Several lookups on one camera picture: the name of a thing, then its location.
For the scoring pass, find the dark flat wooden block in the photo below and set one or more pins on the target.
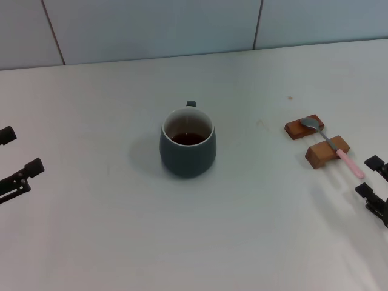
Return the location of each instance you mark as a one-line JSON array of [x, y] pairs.
[[295, 130]]

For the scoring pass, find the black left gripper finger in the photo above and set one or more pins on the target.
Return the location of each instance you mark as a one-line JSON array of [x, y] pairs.
[[33, 168], [6, 135]]

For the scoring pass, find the light notched wooden block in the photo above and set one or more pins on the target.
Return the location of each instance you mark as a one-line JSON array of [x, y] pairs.
[[321, 153]]

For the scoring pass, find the grey ceramic mug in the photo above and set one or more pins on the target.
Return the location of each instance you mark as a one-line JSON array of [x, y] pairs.
[[188, 160]]

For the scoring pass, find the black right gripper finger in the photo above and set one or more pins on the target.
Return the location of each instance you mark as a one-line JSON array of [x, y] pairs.
[[374, 162], [365, 189]]

